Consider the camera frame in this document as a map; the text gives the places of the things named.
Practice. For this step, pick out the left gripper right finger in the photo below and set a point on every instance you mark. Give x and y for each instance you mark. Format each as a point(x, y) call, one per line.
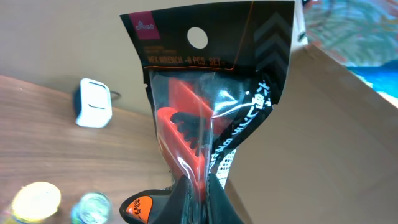
point(219, 209)

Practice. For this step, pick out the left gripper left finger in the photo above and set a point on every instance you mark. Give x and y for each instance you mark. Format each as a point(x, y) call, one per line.
point(172, 206)

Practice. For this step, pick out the silver top tin can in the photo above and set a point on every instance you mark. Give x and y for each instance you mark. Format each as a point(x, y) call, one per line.
point(92, 208)

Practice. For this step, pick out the yellow lid jar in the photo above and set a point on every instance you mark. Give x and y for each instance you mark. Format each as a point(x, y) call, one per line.
point(34, 203)

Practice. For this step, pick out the black red snack packet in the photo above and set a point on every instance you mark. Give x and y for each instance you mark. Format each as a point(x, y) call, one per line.
point(213, 73)

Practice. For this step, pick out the white barcode scanner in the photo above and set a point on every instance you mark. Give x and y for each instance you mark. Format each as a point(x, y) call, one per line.
point(92, 104)

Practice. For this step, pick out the brown cardboard box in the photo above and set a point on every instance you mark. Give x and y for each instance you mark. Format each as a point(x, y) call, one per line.
point(326, 154)

